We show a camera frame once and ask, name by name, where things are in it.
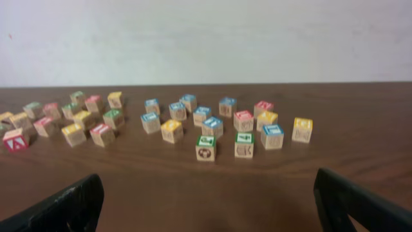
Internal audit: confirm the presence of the yellow block lower centre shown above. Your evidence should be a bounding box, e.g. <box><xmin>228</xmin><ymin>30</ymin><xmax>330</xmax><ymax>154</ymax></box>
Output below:
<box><xmin>61</xmin><ymin>123</ymin><xmax>87</xmax><ymax>147</ymax></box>

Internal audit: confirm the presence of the green J block top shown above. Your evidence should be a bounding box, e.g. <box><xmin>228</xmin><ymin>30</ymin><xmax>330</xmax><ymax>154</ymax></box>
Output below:
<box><xmin>70</xmin><ymin>91</ymin><xmax>86</xmax><ymax>106</ymax></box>

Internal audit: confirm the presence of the green B block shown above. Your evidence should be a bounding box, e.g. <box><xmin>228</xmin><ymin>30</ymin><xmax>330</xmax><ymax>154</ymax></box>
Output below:
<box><xmin>103</xmin><ymin>109</ymin><xmax>125</xmax><ymax>130</ymax></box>

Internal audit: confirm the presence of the blue T block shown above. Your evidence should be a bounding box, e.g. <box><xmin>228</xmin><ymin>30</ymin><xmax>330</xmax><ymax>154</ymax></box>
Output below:
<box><xmin>201</xmin><ymin>117</ymin><xmax>223</xmax><ymax>139</ymax></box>

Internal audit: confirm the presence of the red E block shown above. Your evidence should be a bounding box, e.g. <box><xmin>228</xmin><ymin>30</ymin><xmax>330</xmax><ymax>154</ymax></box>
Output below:
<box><xmin>42</xmin><ymin>102</ymin><xmax>62</xmax><ymax>119</ymax></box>

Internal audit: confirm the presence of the yellow block far right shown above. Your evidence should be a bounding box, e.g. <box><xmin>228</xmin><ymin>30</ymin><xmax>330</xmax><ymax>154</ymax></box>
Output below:
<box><xmin>292</xmin><ymin>117</ymin><xmax>313</xmax><ymax>144</ymax></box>

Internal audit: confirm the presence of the red sided tan block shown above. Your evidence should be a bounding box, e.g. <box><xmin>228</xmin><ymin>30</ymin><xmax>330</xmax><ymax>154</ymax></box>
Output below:
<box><xmin>3</xmin><ymin>128</ymin><xmax>30</xmax><ymax>152</ymax></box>

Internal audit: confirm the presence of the blue L block right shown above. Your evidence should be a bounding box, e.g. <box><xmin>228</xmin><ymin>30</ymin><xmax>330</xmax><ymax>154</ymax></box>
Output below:
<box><xmin>261</xmin><ymin>124</ymin><xmax>284</xmax><ymax>150</ymax></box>

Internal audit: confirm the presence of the yellow A block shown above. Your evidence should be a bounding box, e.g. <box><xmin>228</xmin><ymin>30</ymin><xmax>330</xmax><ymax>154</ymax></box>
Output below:
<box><xmin>0</xmin><ymin>111</ymin><xmax>13</xmax><ymax>126</ymax></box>

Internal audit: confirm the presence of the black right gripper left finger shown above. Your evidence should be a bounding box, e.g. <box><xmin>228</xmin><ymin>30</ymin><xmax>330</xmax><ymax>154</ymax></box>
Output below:
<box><xmin>1</xmin><ymin>174</ymin><xmax>104</xmax><ymax>232</ymax></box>

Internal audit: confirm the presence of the yellow C block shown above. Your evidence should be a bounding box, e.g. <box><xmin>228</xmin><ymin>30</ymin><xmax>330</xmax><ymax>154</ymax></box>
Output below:
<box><xmin>10</xmin><ymin>112</ymin><xmax>33</xmax><ymax>130</ymax></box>

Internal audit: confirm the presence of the red V block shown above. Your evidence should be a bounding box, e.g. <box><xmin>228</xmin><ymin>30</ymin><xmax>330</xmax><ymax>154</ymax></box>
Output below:
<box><xmin>33</xmin><ymin>117</ymin><xmax>57</xmax><ymax>137</ymax></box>

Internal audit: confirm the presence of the blue L block centre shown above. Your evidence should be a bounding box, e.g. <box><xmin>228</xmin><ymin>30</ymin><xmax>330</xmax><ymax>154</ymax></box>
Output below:
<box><xmin>140</xmin><ymin>112</ymin><xmax>161</xmax><ymax>134</ymax></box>

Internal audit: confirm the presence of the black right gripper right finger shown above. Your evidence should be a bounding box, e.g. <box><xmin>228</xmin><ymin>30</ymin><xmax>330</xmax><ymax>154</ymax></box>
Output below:
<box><xmin>314</xmin><ymin>168</ymin><xmax>411</xmax><ymax>231</ymax></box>

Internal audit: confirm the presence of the green 4 block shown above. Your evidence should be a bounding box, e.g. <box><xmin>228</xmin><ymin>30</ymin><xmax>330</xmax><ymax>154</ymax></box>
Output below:
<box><xmin>234</xmin><ymin>132</ymin><xmax>254</xmax><ymax>159</ymax></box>

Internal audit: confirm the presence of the yellow top block right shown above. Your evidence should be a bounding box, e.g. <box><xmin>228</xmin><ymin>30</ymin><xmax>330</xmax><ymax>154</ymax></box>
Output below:
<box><xmin>256</xmin><ymin>111</ymin><xmax>278</xmax><ymax>131</ymax></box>

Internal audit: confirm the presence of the blue D block upper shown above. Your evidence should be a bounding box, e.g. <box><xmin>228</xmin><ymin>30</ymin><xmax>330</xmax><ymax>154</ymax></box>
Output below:
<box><xmin>180</xmin><ymin>94</ymin><xmax>197</xmax><ymax>113</ymax></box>

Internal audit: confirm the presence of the green Z block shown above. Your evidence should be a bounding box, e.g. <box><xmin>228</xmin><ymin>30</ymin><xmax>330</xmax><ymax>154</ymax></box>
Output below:
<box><xmin>62</xmin><ymin>102</ymin><xmax>82</xmax><ymax>120</ymax></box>

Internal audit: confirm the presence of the blue l block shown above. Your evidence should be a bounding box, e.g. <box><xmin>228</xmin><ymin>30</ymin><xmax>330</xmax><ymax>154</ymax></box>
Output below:
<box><xmin>261</xmin><ymin>124</ymin><xmax>284</xmax><ymax>150</ymax></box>
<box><xmin>140</xmin><ymin>112</ymin><xmax>161</xmax><ymax>134</ymax></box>

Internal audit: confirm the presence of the red I block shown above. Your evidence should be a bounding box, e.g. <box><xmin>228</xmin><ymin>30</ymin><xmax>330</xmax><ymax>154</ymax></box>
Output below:
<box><xmin>89</xmin><ymin>123</ymin><xmax>116</xmax><ymax>147</ymax></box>

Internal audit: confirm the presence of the blue d block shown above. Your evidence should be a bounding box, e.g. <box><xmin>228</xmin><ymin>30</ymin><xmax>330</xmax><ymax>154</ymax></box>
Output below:
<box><xmin>180</xmin><ymin>94</ymin><xmax>197</xmax><ymax>113</ymax></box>
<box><xmin>219</xmin><ymin>97</ymin><xmax>237</xmax><ymax>118</ymax></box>

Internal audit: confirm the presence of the blue P block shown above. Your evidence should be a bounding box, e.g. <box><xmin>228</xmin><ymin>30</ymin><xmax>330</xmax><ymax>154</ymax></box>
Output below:
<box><xmin>169</xmin><ymin>102</ymin><xmax>187</xmax><ymax>121</ymax></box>

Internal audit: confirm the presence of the blue 5 block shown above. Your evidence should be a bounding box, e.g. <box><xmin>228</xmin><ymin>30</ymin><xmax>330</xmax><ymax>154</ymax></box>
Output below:
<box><xmin>192</xmin><ymin>106</ymin><xmax>211</xmax><ymax>127</ymax></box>

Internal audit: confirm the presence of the blue 2 block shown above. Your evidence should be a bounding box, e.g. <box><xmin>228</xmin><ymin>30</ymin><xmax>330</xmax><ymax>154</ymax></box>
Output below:
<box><xmin>144</xmin><ymin>99</ymin><xmax>160</xmax><ymax>115</ymax></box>

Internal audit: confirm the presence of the green 7 block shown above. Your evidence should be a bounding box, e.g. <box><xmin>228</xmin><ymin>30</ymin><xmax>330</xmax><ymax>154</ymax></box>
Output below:
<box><xmin>23</xmin><ymin>102</ymin><xmax>44</xmax><ymax>119</ymax></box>

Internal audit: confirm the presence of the green j block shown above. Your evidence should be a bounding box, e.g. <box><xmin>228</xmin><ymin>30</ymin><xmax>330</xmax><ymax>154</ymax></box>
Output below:
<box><xmin>196</xmin><ymin>135</ymin><xmax>216</xmax><ymax>162</ymax></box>
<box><xmin>70</xmin><ymin>91</ymin><xmax>86</xmax><ymax>106</ymax></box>

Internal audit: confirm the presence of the blue D block right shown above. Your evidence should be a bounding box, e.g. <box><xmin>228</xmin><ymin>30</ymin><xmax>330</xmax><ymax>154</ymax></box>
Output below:
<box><xmin>219</xmin><ymin>97</ymin><xmax>237</xmax><ymax>118</ymax></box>

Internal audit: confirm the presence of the red U block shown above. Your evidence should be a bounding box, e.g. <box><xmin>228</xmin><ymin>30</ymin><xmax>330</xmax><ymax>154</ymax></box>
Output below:
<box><xmin>84</xmin><ymin>95</ymin><xmax>104</xmax><ymax>113</ymax></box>

